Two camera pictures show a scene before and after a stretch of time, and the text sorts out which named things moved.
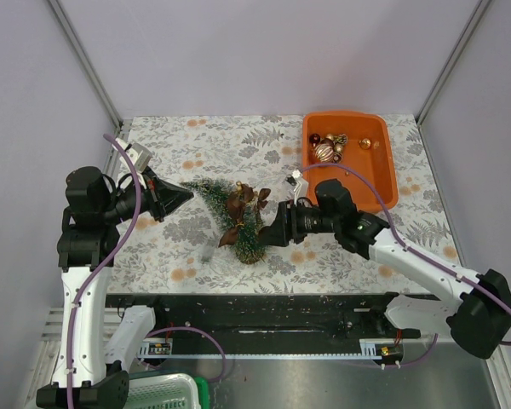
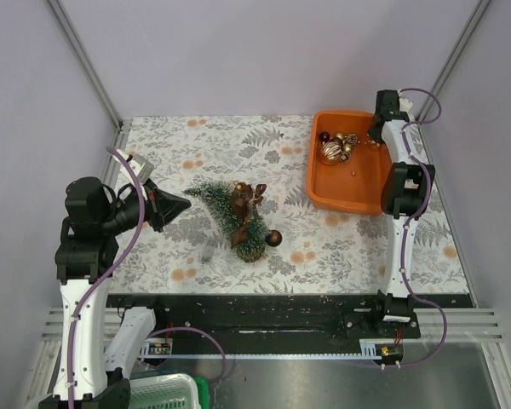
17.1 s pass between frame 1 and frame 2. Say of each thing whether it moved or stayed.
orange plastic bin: stayed
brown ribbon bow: moved
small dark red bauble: moved
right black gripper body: moved
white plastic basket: stayed
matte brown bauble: moved
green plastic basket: stayed
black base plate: stayed
